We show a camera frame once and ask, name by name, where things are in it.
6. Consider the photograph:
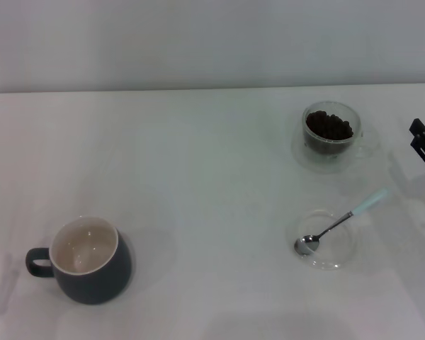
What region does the clear shallow glass dish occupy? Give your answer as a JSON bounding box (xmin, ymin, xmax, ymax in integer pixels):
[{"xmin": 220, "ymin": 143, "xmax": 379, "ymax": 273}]
[{"xmin": 293, "ymin": 208, "xmax": 361, "ymax": 272}]

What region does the dark grey ceramic mug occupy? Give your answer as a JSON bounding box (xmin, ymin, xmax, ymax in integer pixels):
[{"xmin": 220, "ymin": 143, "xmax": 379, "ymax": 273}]
[{"xmin": 24, "ymin": 215, "xmax": 134, "ymax": 305}]

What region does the glass cup of coffee beans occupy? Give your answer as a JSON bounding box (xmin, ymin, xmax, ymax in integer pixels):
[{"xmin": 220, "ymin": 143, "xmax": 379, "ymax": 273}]
[{"xmin": 290, "ymin": 102, "xmax": 380, "ymax": 175}]

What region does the dark roasted coffee beans pile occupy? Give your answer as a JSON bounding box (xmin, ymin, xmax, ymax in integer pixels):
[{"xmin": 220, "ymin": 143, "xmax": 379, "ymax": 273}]
[{"xmin": 306, "ymin": 110, "xmax": 355, "ymax": 142}]

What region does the steel spoon with blue handle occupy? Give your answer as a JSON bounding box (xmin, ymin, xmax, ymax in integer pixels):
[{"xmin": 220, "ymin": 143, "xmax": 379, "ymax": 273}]
[{"xmin": 293, "ymin": 187, "xmax": 390, "ymax": 256}]

